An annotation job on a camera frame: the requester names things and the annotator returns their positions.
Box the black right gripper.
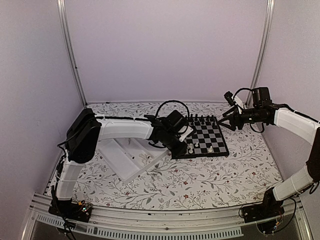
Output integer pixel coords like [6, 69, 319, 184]
[218, 105, 263, 132]

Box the black and silver chessboard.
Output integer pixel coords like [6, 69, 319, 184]
[172, 119, 230, 159]

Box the white plastic tray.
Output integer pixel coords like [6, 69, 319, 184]
[96, 138, 170, 184]

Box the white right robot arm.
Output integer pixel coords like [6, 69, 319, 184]
[219, 87, 320, 218]

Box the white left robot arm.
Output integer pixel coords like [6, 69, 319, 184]
[54, 108, 193, 217]

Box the black chess pieces back row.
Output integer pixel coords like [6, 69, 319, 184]
[188, 114, 216, 123]

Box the black chess pawns row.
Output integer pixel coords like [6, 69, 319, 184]
[189, 118, 216, 126]

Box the floral patterned table mat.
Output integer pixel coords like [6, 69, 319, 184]
[44, 100, 281, 210]

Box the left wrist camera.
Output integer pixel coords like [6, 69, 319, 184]
[178, 126, 195, 142]

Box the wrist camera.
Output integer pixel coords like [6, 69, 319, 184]
[178, 126, 195, 142]
[224, 91, 244, 114]

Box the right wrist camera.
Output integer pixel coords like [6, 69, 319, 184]
[224, 91, 244, 114]

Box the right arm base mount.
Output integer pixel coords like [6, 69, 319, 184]
[238, 195, 285, 235]

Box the front aluminium rail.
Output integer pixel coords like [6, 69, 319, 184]
[21, 193, 313, 240]

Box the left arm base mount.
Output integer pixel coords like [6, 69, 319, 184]
[48, 193, 93, 223]

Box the right aluminium frame post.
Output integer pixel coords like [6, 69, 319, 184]
[249, 0, 275, 91]

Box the aluminium frame post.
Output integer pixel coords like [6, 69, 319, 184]
[56, 0, 88, 107]
[249, 0, 275, 91]

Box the left aluminium frame post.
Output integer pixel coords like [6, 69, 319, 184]
[56, 0, 88, 107]

